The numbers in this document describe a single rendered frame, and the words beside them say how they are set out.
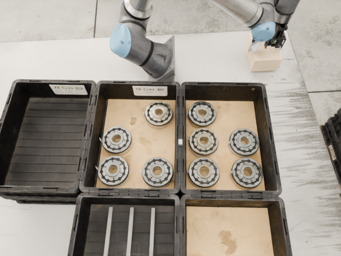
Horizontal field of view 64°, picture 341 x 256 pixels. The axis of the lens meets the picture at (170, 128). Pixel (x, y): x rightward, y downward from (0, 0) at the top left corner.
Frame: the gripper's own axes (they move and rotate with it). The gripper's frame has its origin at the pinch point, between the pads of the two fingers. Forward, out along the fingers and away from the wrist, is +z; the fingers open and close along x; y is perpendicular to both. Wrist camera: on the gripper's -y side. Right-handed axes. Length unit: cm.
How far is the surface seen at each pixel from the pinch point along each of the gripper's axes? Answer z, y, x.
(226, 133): -6, 43, -25
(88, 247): -6, 78, -72
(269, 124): -16.0, 45.5, -12.8
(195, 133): -9, 44, -36
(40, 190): -16, 63, -84
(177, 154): -16, 54, -43
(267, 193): -16, 68, -18
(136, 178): -6, 58, -58
